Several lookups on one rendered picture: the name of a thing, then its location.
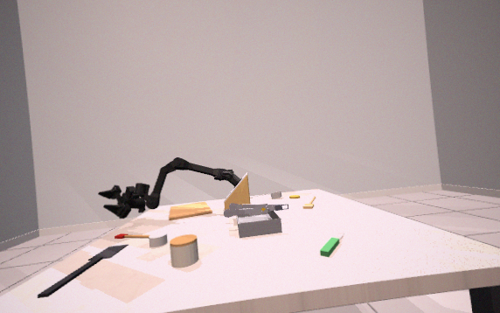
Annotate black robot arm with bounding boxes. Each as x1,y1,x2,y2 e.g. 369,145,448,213
124,157,241,212

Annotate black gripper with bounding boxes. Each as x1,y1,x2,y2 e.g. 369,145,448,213
98,185,137,219

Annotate grey canister with wooden lid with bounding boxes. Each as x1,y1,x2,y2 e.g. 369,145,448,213
170,234,199,268

